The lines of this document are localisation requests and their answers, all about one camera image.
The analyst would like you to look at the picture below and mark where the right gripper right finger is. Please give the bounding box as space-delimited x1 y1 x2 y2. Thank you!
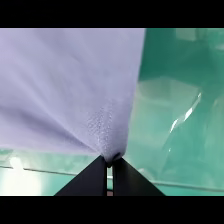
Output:
112 157 166 197

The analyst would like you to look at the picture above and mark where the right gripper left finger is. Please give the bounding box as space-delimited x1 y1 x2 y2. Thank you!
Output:
54 155 108 197

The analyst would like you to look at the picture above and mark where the lavender garment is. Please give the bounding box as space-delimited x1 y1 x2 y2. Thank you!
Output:
0 27 147 164

